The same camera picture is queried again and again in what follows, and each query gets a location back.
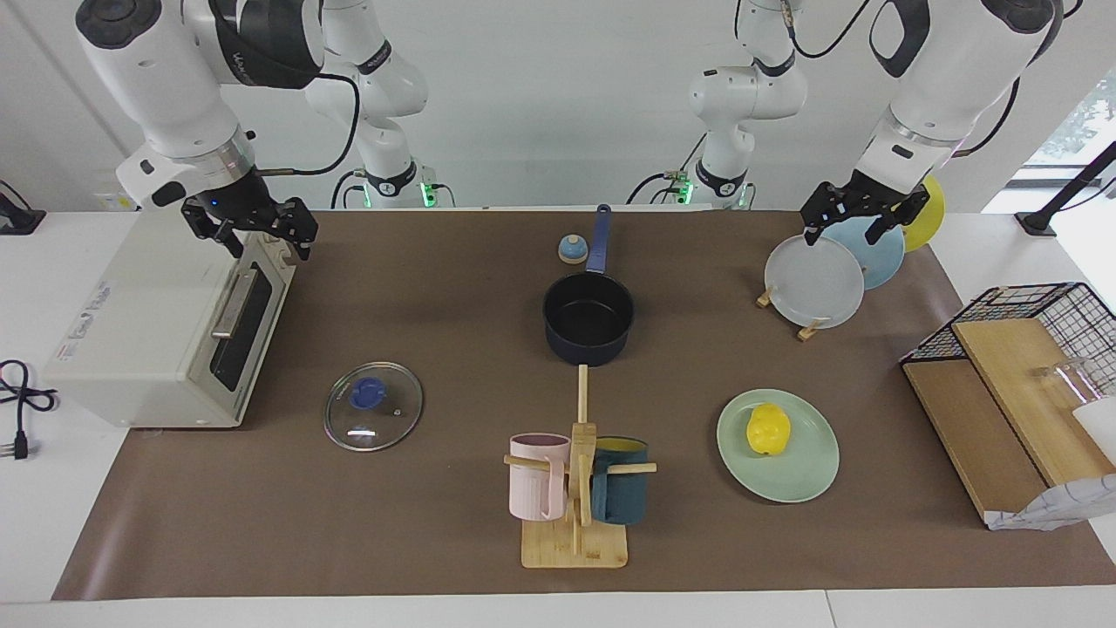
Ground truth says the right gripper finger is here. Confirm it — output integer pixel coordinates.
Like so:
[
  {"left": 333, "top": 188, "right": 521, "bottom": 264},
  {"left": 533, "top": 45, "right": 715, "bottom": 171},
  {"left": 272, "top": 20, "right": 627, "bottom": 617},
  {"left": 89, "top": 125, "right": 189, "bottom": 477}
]
[
  {"left": 181, "top": 205, "right": 243, "bottom": 258},
  {"left": 281, "top": 198, "right": 316, "bottom": 261}
]

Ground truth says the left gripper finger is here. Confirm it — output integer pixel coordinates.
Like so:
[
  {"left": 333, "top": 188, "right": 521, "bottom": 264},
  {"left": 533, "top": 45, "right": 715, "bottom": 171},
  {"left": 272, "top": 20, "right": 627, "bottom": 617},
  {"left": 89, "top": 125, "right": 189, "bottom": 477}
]
[
  {"left": 800, "top": 185, "right": 838, "bottom": 245},
  {"left": 868, "top": 194, "right": 930, "bottom": 245}
]

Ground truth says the glass pot lid blue knob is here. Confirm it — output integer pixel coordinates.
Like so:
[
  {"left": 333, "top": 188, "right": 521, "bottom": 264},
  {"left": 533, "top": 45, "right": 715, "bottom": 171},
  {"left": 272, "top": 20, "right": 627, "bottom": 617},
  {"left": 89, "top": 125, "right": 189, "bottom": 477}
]
[{"left": 324, "top": 361, "right": 425, "bottom": 453}]

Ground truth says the yellow lemon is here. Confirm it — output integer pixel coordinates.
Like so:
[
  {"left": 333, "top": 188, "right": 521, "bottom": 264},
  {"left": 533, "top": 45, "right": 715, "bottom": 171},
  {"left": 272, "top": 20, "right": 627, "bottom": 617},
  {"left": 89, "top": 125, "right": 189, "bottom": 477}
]
[{"left": 746, "top": 402, "right": 792, "bottom": 456}]

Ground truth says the yellow plate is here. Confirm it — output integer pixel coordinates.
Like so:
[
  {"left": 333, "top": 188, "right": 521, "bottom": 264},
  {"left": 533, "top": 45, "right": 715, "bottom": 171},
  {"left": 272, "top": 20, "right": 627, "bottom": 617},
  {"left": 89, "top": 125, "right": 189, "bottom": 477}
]
[{"left": 902, "top": 174, "right": 947, "bottom": 254}]

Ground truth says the light blue plate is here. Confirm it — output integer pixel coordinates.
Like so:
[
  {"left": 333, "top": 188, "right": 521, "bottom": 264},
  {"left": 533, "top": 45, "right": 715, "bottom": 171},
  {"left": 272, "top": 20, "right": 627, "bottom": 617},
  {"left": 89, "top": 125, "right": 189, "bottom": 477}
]
[{"left": 820, "top": 214, "right": 907, "bottom": 291}]

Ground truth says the grey plate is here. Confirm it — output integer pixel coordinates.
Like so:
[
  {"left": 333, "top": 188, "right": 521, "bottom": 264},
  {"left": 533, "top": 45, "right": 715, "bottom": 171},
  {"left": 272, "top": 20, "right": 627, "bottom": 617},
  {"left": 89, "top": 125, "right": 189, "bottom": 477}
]
[{"left": 765, "top": 234, "right": 866, "bottom": 331}]

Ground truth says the wooden plate rack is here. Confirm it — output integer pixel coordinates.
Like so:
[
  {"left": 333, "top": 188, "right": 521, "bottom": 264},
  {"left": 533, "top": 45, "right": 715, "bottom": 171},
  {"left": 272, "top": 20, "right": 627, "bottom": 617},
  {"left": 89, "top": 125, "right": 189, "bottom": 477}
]
[{"left": 756, "top": 283, "right": 829, "bottom": 342}]

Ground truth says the light green plate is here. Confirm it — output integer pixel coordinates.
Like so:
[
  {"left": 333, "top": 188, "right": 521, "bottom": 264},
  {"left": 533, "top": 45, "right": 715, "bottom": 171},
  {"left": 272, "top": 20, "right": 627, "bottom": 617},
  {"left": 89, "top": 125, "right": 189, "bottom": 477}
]
[{"left": 717, "top": 388, "right": 840, "bottom": 504}]

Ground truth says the beige toaster oven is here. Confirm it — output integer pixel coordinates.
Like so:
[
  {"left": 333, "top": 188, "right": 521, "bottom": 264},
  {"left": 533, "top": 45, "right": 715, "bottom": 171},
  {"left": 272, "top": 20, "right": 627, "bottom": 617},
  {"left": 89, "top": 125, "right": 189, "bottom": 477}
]
[{"left": 44, "top": 202, "right": 297, "bottom": 430}]

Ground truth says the brown paper table mat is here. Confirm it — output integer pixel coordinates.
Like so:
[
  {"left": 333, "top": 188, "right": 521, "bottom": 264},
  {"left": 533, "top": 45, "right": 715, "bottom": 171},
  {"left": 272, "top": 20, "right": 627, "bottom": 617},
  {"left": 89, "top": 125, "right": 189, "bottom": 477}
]
[{"left": 51, "top": 209, "right": 1116, "bottom": 601}]

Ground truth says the clear glass cup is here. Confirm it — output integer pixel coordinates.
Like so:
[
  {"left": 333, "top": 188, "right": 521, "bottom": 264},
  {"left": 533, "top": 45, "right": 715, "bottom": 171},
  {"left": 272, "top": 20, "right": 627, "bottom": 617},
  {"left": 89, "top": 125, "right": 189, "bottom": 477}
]
[{"left": 1033, "top": 358, "right": 1104, "bottom": 411}]

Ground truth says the dark teal mug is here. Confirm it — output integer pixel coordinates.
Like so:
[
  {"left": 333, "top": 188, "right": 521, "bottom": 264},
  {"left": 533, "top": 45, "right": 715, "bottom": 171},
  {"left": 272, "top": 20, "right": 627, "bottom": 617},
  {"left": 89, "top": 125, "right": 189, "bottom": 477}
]
[{"left": 591, "top": 436, "right": 650, "bottom": 525}]

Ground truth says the pink mug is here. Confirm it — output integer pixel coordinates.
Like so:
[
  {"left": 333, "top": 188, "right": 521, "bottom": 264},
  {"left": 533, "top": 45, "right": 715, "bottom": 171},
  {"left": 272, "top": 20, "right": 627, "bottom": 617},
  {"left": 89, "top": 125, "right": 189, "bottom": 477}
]
[{"left": 509, "top": 433, "right": 572, "bottom": 522}]

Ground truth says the wooden mug tree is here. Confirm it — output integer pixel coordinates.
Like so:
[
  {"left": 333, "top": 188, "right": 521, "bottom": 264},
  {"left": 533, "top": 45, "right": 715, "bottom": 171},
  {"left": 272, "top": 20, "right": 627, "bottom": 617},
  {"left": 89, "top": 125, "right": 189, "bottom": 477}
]
[{"left": 503, "top": 364, "right": 657, "bottom": 570}]

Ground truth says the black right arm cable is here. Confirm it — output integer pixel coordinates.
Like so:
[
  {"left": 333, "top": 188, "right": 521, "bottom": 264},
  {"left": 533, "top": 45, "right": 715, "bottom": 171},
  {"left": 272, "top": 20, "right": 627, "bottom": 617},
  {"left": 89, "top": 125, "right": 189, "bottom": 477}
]
[{"left": 255, "top": 73, "right": 361, "bottom": 175}]

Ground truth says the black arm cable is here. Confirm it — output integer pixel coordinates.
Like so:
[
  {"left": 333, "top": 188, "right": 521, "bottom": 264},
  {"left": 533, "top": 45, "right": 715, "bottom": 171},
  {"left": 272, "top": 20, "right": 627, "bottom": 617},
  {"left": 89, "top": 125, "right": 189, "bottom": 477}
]
[
  {"left": 255, "top": 73, "right": 361, "bottom": 175},
  {"left": 735, "top": 0, "right": 1082, "bottom": 160}
]

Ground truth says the black camera stand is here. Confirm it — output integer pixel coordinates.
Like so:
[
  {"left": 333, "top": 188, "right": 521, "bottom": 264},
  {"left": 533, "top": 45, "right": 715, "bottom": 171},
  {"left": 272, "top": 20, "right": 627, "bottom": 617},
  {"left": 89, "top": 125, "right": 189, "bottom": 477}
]
[
  {"left": 1016, "top": 140, "right": 1116, "bottom": 238},
  {"left": 0, "top": 179, "right": 46, "bottom": 236}
]

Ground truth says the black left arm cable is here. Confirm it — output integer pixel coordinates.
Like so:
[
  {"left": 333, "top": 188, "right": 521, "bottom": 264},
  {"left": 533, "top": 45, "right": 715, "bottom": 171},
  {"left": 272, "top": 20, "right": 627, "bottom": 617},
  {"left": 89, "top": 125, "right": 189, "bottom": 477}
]
[{"left": 735, "top": 0, "right": 1082, "bottom": 160}]

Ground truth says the wooden shelf with wire frame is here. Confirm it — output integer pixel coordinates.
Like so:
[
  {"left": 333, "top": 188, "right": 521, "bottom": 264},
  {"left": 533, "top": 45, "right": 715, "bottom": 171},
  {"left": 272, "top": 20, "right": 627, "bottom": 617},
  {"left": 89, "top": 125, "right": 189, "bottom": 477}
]
[{"left": 900, "top": 282, "right": 1116, "bottom": 529}]

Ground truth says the dark pot with purple handle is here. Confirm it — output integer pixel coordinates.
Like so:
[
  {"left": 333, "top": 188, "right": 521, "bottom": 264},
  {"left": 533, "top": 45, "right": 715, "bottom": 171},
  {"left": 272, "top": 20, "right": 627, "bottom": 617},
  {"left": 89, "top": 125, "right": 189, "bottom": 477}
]
[{"left": 542, "top": 204, "right": 636, "bottom": 366}]

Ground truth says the black power cable with plug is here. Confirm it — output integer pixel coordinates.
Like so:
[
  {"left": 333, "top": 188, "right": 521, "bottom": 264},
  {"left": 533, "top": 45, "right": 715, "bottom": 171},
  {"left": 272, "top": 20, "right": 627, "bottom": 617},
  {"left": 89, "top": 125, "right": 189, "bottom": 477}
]
[{"left": 0, "top": 359, "right": 60, "bottom": 461}]

